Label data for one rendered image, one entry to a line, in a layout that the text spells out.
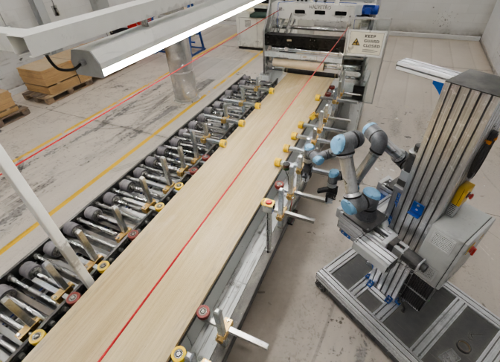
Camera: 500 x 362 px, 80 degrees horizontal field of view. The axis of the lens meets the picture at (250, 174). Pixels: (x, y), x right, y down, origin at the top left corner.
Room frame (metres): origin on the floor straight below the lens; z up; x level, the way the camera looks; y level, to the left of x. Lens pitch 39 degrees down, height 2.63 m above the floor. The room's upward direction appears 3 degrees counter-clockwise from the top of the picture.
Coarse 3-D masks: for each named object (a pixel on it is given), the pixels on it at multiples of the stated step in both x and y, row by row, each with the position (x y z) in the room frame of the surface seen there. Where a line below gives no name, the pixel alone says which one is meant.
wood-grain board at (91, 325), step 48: (288, 96) 3.76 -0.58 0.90; (240, 144) 2.63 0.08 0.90; (192, 192) 1.92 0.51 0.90; (240, 192) 1.89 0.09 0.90; (144, 240) 1.42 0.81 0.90; (192, 240) 1.39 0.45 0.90; (96, 288) 1.04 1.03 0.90; (144, 288) 1.03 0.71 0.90; (192, 288) 1.01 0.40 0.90; (48, 336) 0.76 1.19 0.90; (96, 336) 0.75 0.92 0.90; (144, 336) 0.73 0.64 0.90
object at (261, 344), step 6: (210, 318) 0.85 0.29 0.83; (210, 324) 0.83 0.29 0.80; (228, 330) 0.77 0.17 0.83; (234, 330) 0.77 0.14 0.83; (240, 336) 0.74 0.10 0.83; (246, 336) 0.73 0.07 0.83; (252, 342) 0.70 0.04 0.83; (258, 342) 0.70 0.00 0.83; (264, 342) 0.70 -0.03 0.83; (264, 348) 0.67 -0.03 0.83
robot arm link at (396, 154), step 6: (366, 126) 1.83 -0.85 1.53; (372, 126) 1.79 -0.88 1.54; (378, 126) 1.79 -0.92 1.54; (366, 132) 1.79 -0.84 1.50; (372, 132) 1.74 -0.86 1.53; (390, 144) 1.78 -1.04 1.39; (390, 150) 1.78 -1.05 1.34; (396, 150) 1.79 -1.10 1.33; (402, 150) 1.83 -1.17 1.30; (396, 156) 1.79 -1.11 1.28; (402, 156) 1.79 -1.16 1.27; (396, 162) 1.79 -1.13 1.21
